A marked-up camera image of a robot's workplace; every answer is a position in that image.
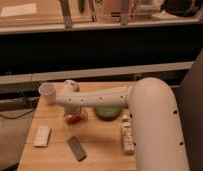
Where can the green ceramic bowl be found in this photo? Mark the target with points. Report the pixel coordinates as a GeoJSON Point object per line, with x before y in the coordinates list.
{"type": "Point", "coordinates": [107, 113]}

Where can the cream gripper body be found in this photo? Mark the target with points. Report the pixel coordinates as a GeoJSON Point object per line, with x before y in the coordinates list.
{"type": "Point", "coordinates": [78, 111]}

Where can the white tube bottle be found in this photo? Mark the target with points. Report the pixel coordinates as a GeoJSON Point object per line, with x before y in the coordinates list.
{"type": "Point", "coordinates": [128, 146]}

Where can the white rectangular sponge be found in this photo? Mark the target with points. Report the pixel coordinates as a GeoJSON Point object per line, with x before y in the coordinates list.
{"type": "Point", "coordinates": [42, 136]}

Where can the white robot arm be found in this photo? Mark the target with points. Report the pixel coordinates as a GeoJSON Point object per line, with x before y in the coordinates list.
{"type": "Point", "coordinates": [158, 139]}

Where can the grey rectangular block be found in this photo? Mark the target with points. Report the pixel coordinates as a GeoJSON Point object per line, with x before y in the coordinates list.
{"type": "Point", "coordinates": [76, 148]}

